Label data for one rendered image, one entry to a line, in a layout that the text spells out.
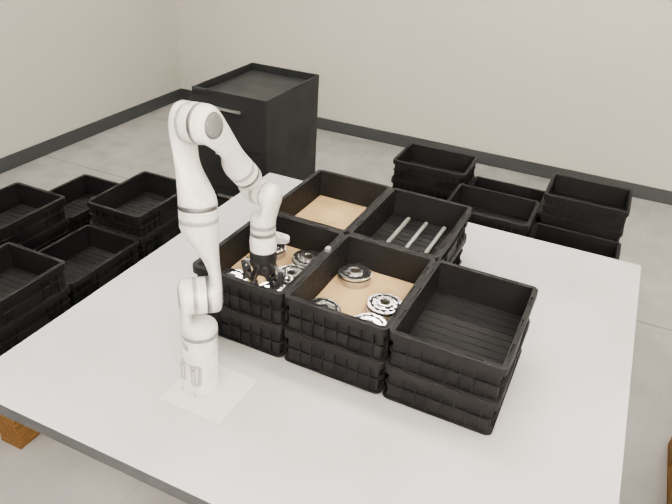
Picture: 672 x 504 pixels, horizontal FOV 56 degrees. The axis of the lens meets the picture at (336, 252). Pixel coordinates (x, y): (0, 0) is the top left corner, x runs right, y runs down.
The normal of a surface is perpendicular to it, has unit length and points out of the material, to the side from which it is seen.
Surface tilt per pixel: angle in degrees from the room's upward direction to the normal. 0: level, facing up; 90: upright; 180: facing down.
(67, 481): 0
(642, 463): 0
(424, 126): 90
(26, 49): 90
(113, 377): 0
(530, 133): 90
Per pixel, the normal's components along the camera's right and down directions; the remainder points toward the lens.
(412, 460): 0.06, -0.86
